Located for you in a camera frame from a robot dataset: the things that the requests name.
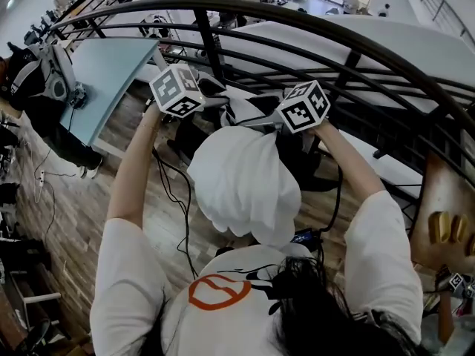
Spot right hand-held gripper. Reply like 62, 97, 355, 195
240, 79, 331, 135

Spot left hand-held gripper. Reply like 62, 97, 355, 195
149, 63, 229, 118

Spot black office chair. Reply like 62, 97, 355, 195
166, 87, 335, 192

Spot white clothes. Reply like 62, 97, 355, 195
187, 94, 302, 248

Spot person's right forearm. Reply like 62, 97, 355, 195
309, 119, 387, 207

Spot person's left forearm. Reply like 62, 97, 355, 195
106, 102, 164, 231

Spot black metal railing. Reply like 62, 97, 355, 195
47, 0, 475, 200

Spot light blue table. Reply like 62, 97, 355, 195
59, 37, 168, 159

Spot small metal device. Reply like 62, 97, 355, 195
68, 83, 88, 109

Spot small black screen device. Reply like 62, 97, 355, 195
291, 228, 316, 244

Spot wooden table with hairpin legs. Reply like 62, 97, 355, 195
410, 150, 475, 274

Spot person's white printed t-shirt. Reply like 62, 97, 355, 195
90, 189, 424, 356

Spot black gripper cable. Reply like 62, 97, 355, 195
318, 163, 343, 235
151, 146, 200, 280

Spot white metal frame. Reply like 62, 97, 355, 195
10, 268, 62, 329

